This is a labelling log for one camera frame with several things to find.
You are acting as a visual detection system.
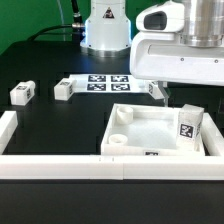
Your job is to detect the white square table top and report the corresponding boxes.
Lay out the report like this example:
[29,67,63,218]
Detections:
[101,104,205,156]

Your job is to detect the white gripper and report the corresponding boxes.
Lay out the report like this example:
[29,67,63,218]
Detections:
[130,1,224,107]

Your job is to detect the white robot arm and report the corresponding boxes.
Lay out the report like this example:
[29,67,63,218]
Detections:
[80,0,224,99]

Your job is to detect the white marker base plate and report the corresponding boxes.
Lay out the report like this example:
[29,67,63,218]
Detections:
[70,74,147,93]

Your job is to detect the white U-shaped obstacle fence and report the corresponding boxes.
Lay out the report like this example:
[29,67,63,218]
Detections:
[0,111,224,180]

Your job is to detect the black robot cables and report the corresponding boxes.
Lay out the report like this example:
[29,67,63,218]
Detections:
[27,0,86,42]

